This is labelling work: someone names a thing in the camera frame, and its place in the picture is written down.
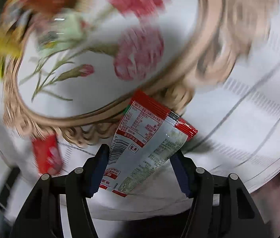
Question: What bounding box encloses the red white snack packet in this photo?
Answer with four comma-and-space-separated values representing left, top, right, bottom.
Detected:
100, 90, 198, 197

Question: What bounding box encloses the small red snack packet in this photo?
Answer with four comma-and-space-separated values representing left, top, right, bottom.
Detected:
31, 134, 62, 176

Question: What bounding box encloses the white floral quilt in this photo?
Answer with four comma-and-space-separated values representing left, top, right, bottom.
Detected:
0, 0, 280, 221

